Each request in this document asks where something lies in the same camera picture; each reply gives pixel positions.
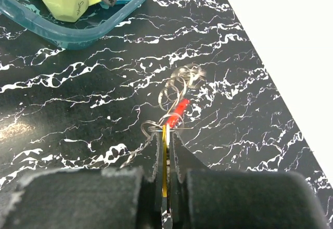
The yellow key tag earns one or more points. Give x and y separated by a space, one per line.
165 146

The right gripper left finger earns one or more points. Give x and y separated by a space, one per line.
126 197

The metal key holder red handle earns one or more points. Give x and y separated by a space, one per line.
173 99

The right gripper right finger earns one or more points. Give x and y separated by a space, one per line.
205 198

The teal plastic container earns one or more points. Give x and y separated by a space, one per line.
97 21

